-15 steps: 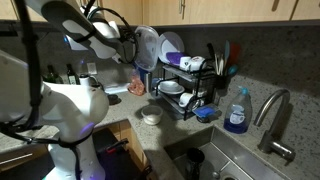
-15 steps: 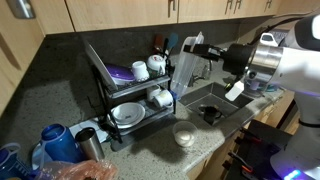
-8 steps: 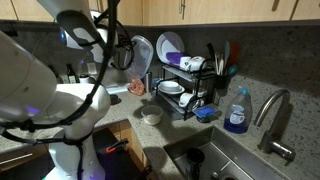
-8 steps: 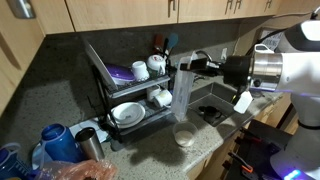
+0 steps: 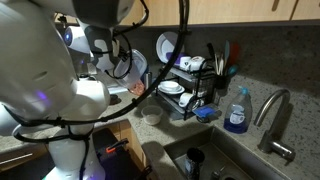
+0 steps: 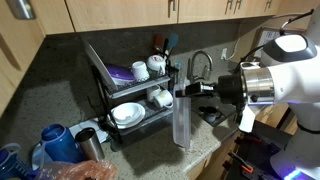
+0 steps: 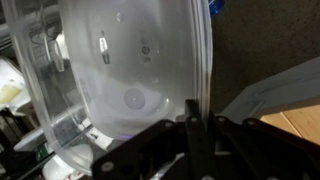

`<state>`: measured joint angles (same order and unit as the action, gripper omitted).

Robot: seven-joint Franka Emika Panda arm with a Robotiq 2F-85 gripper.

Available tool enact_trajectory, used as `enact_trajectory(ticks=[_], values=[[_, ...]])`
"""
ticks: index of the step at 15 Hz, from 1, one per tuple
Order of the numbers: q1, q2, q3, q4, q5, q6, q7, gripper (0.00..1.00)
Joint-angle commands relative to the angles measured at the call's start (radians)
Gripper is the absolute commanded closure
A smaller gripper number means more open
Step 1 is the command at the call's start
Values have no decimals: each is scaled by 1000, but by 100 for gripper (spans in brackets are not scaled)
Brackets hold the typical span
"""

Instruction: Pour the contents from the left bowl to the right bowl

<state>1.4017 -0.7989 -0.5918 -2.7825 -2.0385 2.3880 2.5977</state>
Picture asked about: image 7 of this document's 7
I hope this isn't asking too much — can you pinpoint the rectangular clear plastic container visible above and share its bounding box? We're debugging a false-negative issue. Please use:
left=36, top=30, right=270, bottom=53
left=1, top=0, right=214, bottom=177

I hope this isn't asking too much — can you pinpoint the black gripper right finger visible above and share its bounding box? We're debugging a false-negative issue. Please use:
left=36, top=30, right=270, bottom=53
left=209, top=114, right=320, bottom=180

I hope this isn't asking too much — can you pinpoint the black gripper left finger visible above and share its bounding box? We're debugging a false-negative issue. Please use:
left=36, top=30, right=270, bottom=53
left=91, top=99, right=214, bottom=180

